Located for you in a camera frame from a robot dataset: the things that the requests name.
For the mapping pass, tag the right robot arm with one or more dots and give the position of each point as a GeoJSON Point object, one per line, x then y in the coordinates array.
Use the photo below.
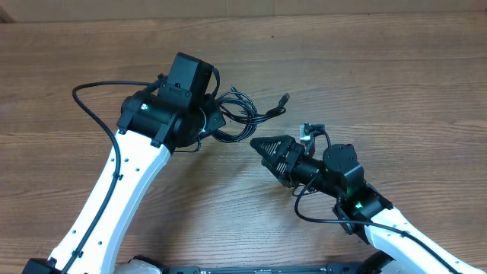
{"type": "Point", "coordinates": [360, 209]}

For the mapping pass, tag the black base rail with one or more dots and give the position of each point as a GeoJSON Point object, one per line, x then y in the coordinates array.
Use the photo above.
{"type": "Point", "coordinates": [329, 268]}

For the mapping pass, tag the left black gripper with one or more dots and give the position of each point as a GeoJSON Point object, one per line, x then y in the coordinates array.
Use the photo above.
{"type": "Point", "coordinates": [216, 119]}

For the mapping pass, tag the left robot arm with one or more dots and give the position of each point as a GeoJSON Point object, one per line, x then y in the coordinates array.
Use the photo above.
{"type": "Point", "coordinates": [175, 111]}

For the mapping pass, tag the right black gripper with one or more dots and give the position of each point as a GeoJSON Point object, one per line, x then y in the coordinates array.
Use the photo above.
{"type": "Point", "coordinates": [284, 144]}

